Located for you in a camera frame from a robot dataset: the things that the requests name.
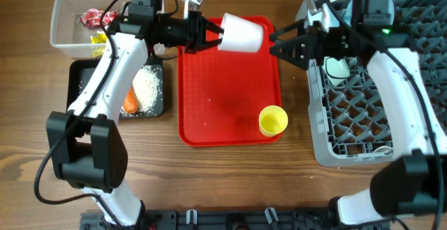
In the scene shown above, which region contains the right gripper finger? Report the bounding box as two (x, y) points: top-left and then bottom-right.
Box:
(269, 19), (307, 42)
(270, 34), (318, 70)

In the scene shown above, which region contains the green bowl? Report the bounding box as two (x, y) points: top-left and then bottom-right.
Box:
(323, 57), (351, 87)

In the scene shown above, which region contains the pink cup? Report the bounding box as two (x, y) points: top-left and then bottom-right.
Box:
(217, 13), (264, 53)

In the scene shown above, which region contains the yellow cup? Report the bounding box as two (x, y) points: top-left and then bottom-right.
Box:
(258, 106), (288, 137)

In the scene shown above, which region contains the white rice pile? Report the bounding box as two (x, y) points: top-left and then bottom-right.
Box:
(120, 64), (163, 118)

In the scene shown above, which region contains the yellow wrapper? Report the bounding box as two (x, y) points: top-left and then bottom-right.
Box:
(90, 31), (107, 58)

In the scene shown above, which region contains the orange carrot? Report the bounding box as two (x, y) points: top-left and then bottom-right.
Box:
(122, 87), (139, 114)

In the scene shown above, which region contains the red foil wrapper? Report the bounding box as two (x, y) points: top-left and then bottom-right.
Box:
(80, 8), (117, 28)

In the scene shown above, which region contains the light blue bowl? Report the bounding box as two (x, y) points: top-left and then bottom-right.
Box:
(295, 0), (352, 31)

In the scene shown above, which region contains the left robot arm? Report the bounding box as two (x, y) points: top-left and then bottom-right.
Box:
(43, 0), (224, 229)

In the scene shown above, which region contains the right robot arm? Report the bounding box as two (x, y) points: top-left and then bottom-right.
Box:
(270, 0), (446, 229)

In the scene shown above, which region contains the grey dishwasher rack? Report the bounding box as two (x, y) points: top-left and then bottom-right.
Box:
(307, 0), (446, 166)

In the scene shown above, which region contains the red serving tray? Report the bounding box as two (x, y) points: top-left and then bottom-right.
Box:
(177, 38), (282, 148)

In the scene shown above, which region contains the white spoon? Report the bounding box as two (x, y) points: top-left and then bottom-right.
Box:
(374, 145), (393, 154)

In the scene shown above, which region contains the black plastic tray bin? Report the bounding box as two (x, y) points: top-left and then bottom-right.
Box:
(66, 56), (165, 120)

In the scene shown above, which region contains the clear plastic bin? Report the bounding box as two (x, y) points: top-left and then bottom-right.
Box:
(50, 0), (112, 59)

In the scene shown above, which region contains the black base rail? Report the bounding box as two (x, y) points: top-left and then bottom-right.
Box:
(79, 207), (390, 230)

